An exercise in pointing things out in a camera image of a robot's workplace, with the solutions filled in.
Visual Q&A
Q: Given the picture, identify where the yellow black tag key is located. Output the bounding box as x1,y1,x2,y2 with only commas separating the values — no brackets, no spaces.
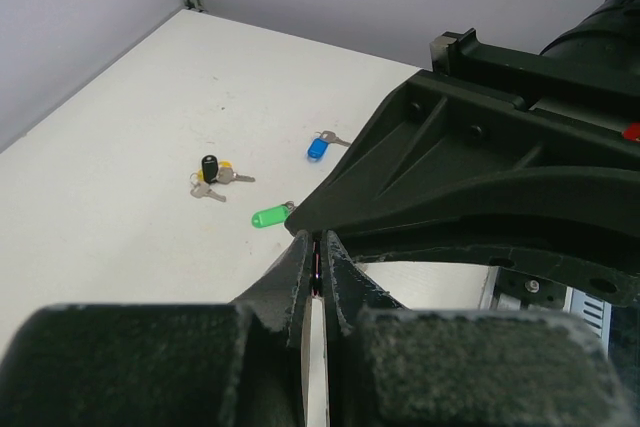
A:
190,155,256,202

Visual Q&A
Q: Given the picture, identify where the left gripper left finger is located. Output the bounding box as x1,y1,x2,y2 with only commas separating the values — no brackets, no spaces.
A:
1,232,313,426

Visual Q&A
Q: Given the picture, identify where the silver keyring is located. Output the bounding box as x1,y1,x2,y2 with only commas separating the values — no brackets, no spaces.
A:
311,240,322,298

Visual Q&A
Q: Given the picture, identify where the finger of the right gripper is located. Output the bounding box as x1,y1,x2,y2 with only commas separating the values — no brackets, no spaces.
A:
344,231,639,306

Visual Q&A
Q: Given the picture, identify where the grey slotted cable duct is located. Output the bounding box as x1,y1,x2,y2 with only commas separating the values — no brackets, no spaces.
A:
568,289,612,352

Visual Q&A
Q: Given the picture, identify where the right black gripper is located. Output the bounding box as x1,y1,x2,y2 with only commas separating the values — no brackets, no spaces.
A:
286,0,639,241

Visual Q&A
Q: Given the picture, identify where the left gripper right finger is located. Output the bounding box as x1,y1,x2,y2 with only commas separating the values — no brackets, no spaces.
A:
319,231,630,426

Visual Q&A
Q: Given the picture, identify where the green tag key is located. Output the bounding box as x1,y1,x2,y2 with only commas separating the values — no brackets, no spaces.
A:
251,201,296,229

